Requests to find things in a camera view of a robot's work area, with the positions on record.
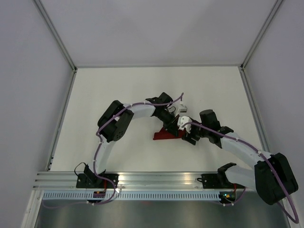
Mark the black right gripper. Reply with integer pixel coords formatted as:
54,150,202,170
181,119,209,145

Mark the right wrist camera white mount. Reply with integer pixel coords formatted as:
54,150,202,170
177,116,192,133

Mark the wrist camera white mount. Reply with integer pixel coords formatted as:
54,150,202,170
177,116,192,133
177,101,188,114

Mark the aluminium frame rail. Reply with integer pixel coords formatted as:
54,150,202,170
33,171,292,190

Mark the white slotted cable duct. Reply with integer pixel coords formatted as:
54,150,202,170
43,190,220,201

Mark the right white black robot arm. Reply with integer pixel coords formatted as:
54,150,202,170
178,109,299,205

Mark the right robot arm base mount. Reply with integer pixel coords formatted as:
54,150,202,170
197,173,244,190

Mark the purple cable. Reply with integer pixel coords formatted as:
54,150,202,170
182,121,299,224
41,92,185,209

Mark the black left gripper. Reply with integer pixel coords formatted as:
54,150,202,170
156,110,180,138

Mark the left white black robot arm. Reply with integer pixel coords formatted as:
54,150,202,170
84,92,183,188

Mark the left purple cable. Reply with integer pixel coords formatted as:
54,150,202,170
41,92,185,209

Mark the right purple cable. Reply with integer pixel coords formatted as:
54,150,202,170
182,121,299,224

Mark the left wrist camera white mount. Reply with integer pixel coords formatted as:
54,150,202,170
177,101,188,114

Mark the red cloth napkin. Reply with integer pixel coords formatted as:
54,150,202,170
153,128,185,141

